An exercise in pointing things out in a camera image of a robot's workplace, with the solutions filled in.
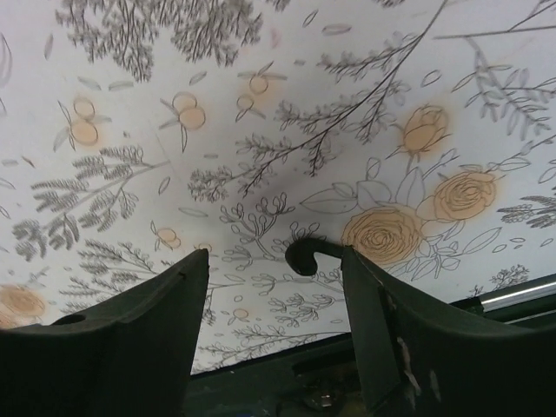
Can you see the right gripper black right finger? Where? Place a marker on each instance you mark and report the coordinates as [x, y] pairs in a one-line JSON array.
[[419, 356]]

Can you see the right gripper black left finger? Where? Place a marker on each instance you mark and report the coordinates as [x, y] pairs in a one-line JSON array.
[[128, 356]]

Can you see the black wireless earbud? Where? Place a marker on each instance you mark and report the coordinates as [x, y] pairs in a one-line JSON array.
[[300, 254]]

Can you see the floral patterned table mat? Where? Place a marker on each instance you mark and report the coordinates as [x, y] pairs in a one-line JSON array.
[[421, 133]]

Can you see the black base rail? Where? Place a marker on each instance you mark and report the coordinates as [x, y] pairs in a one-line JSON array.
[[321, 378]]

